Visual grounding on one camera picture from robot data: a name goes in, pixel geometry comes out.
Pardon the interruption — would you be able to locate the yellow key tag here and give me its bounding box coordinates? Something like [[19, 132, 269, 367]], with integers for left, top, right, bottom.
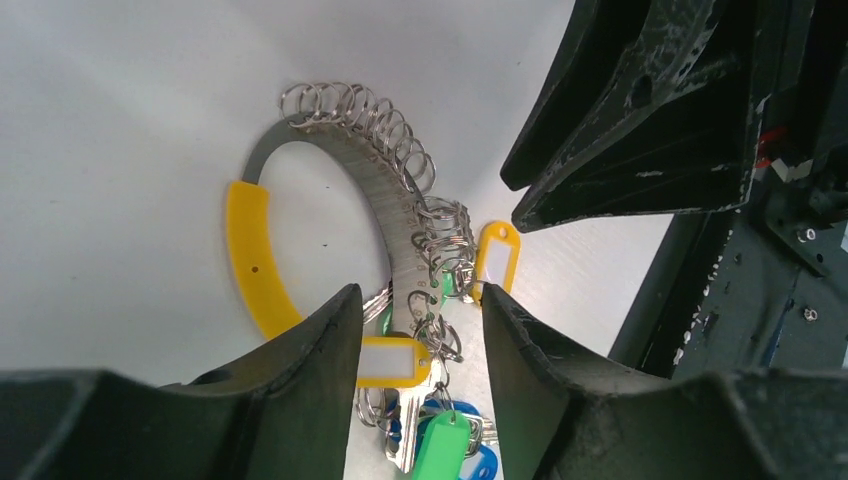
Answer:
[[471, 221, 521, 307], [356, 336, 432, 389]]

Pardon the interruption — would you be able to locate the green key tag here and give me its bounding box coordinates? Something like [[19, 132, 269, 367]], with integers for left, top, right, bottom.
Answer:
[[412, 410, 471, 480]]

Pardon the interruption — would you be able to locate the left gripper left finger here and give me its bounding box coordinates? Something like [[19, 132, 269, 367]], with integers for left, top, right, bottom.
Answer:
[[1, 284, 362, 479]]

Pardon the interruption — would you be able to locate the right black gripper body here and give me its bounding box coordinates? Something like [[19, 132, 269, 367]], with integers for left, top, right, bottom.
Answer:
[[609, 1, 847, 379]]

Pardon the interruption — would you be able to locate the large keyring with yellow handle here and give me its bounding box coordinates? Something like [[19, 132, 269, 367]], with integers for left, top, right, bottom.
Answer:
[[224, 82, 477, 361]]

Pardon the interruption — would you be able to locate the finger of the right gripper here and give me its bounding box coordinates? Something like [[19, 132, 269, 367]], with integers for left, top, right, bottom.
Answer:
[[511, 1, 758, 233], [500, 1, 676, 191]]

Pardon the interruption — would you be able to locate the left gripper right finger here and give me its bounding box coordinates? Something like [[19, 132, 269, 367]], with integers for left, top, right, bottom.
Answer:
[[481, 284, 847, 479]]

